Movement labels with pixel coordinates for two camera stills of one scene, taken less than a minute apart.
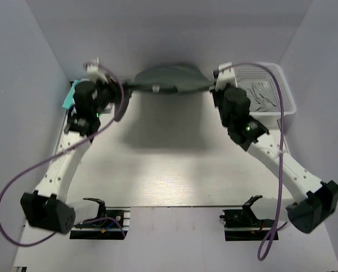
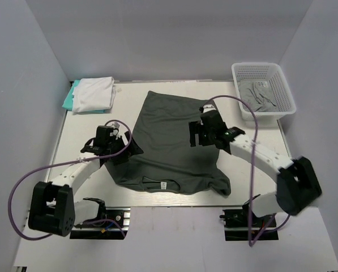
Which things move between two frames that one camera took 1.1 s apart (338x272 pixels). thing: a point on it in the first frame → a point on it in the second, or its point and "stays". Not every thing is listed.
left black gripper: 114,87 → 133,149
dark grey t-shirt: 169,79 → 168,163
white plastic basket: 263,93 stays
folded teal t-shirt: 68,102 stays
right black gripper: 215,93 → 197,127
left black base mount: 114,225 stays
